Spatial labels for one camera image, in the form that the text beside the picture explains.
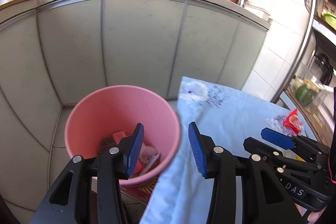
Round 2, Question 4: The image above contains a clear plastic wrap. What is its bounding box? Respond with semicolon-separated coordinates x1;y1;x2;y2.
138;144;161;176

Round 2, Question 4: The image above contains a right hand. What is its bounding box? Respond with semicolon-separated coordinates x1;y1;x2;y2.
295;204;326;223

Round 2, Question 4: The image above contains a red and white wrapper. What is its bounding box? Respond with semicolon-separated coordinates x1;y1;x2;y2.
112;130;144;176

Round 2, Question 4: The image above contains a red snack packet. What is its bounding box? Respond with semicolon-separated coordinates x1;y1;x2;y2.
282;109;303;135

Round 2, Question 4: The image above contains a light blue floral cloth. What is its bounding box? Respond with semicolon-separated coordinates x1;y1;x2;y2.
141;77;306;223

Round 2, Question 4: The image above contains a pink plastic bucket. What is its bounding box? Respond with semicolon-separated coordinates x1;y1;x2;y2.
64;85;181;188

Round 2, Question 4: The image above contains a clear bag of vegetables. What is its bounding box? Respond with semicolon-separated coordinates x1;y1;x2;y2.
291;75;323;108

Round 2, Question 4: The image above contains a white container on counter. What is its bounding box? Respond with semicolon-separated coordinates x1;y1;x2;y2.
245;5;270;22

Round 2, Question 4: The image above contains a small steel pot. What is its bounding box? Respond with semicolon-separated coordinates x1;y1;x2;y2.
237;0;249;7

